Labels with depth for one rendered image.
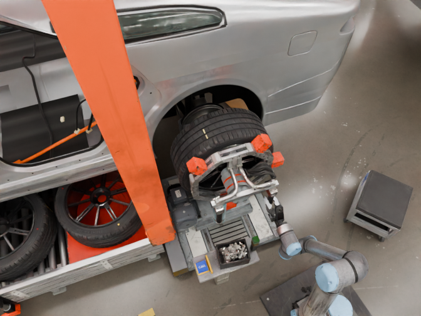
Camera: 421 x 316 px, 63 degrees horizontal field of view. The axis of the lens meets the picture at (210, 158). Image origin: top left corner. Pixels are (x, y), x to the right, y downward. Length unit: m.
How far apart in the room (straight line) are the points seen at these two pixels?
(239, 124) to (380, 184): 1.45
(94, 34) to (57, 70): 1.92
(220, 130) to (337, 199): 1.60
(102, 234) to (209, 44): 1.46
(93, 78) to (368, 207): 2.34
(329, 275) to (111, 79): 1.20
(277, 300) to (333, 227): 0.91
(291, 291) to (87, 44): 2.08
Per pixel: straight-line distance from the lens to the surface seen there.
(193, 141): 2.05
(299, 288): 2.61
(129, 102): 1.19
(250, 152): 2.02
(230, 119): 2.08
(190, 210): 2.60
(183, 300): 2.83
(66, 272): 2.67
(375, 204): 2.98
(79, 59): 1.05
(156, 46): 1.77
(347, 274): 1.70
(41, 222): 2.73
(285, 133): 3.54
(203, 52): 1.86
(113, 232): 2.53
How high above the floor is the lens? 2.79
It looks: 58 degrees down
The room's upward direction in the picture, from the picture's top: straight up
